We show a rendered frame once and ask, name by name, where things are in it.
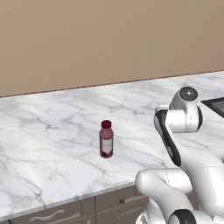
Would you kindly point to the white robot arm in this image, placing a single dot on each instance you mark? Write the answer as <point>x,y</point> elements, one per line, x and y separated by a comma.
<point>201,172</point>

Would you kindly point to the dark red drink bottle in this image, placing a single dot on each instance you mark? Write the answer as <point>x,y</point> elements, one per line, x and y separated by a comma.
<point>106,143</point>

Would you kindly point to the grey drawer front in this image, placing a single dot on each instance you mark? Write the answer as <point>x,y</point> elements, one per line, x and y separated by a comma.
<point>52,215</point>
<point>118,198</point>
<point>121,215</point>

